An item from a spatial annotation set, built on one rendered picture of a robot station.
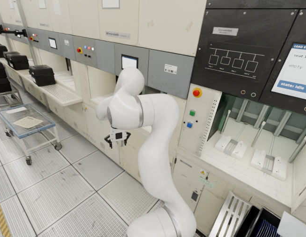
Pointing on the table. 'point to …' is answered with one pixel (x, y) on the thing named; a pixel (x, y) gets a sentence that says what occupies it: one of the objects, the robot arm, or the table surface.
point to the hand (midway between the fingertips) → (118, 145)
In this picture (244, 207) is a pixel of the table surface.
